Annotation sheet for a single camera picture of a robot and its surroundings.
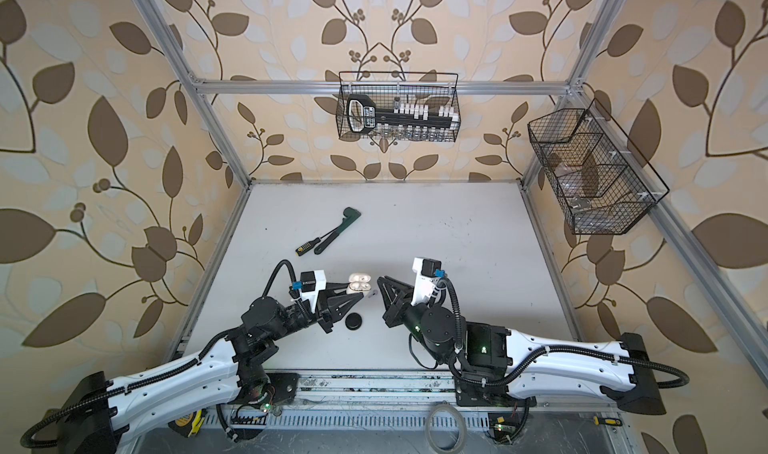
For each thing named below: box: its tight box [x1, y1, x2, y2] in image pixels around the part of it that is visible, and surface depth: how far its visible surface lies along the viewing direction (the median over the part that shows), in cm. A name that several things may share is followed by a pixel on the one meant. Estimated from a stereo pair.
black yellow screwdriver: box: [295, 232, 329, 256], surface depth 102 cm
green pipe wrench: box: [314, 207, 361, 255], surface depth 110 cm
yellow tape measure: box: [168, 408, 208, 438], surface depth 69 cm
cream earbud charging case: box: [346, 273, 372, 294], surface depth 66 cm
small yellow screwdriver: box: [593, 416, 623, 427], surface depth 71 cm
